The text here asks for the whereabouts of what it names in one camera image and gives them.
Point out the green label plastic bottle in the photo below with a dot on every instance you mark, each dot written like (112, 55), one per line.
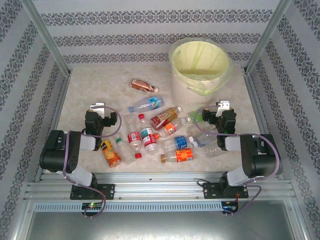
(193, 115)

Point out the clear bottle red cap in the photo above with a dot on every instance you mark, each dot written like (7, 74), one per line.
(132, 122)

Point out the clear bottle blue cap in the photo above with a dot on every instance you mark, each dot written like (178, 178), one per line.
(205, 140)

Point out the red label bottle red cap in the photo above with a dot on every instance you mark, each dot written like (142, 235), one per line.
(134, 138)

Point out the orange juice bottle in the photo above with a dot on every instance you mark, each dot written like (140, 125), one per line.
(110, 153)

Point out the clear bottle blue print label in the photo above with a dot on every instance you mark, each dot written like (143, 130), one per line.
(147, 104)

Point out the clear bottle orange label cap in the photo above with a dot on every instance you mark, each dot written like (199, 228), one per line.
(170, 128)

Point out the teal red label bottle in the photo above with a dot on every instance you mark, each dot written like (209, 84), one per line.
(148, 137)

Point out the brown label plastic bottle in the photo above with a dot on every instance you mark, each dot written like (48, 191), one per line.
(141, 85)

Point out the red gold tea bottle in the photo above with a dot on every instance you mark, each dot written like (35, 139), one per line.
(163, 117)

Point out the orange label bottle brown cap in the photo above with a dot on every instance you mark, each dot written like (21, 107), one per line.
(183, 154)

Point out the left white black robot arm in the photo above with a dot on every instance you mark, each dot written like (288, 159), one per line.
(53, 152)

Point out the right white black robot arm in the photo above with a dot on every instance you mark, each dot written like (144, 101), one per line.
(260, 160)

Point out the white ribbed plastic bin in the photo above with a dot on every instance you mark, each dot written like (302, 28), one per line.
(186, 95)

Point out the yellow-green plastic bin liner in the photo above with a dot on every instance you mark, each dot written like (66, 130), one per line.
(200, 57)

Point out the small controller board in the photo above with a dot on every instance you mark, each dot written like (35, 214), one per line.
(228, 207)
(92, 205)

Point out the grey metal panel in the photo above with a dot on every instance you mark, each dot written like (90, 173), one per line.
(160, 226)

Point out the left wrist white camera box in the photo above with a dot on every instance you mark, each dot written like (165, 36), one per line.
(98, 107)

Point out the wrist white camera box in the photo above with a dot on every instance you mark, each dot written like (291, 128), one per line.
(223, 106)
(98, 107)

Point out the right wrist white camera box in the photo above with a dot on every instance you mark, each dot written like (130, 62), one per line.
(223, 106)

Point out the aluminium side rail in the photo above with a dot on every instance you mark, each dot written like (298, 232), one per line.
(58, 112)
(258, 112)

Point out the aluminium rail beam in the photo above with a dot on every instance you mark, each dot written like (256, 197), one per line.
(160, 187)

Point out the aluminium frame post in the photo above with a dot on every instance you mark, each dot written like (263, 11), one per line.
(264, 40)
(48, 40)

